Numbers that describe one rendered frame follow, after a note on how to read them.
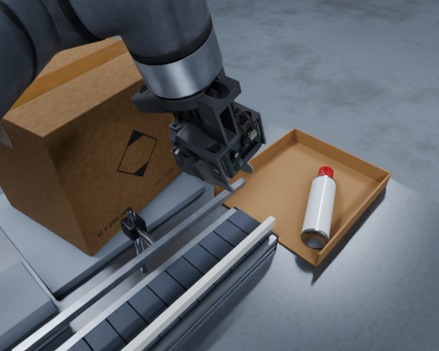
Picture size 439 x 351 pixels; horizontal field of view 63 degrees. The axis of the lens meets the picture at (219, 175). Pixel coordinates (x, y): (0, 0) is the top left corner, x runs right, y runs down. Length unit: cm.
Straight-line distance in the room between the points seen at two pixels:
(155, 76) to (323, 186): 53
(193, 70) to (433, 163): 230
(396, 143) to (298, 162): 173
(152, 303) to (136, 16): 43
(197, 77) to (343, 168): 65
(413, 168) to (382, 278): 174
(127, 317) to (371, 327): 39
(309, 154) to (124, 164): 48
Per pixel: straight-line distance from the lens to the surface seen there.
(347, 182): 87
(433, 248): 81
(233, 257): 59
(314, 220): 70
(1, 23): 24
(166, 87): 31
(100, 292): 53
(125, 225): 57
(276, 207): 77
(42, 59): 27
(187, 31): 29
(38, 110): 59
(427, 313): 72
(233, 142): 36
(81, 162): 58
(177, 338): 58
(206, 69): 31
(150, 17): 27
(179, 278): 61
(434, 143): 271
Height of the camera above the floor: 140
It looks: 42 degrees down
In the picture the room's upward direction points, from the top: straight up
